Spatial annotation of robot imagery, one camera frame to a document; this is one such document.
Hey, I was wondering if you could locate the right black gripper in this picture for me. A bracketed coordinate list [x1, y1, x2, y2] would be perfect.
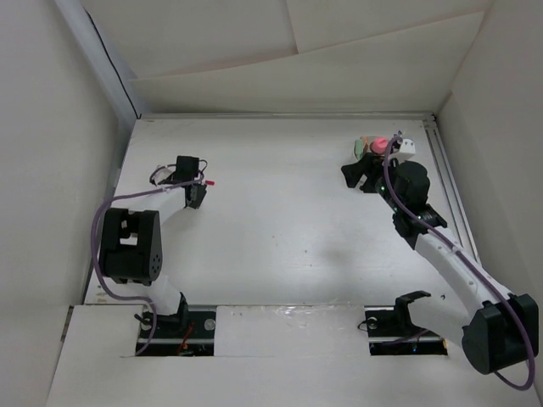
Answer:
[340, 152, 404, 213]

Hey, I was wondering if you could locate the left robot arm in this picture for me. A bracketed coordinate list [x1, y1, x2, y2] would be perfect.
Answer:
[92, 155, 208, 337]

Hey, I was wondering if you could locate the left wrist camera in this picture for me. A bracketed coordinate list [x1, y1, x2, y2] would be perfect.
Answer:
[149, 164, 176, 186]

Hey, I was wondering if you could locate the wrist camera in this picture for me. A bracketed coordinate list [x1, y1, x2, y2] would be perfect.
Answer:
[389, 138, 416, 162]
[149, 164, 176, 186]

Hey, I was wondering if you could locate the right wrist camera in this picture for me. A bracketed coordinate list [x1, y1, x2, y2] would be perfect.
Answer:
[389, 138, 416, 162]

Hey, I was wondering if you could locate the pink capped small bottle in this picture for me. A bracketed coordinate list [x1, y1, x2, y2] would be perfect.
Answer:
[370, 137, 389, 155]

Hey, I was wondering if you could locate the green translucent highlighter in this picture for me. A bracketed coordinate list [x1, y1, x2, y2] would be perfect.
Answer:
[353, 139, 367, 160]

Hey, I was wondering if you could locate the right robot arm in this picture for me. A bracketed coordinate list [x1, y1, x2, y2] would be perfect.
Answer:
[341, 153, 539, 389]

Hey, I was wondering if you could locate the white round divided container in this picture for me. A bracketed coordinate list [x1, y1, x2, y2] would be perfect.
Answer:
[353, 137, 389, 160]

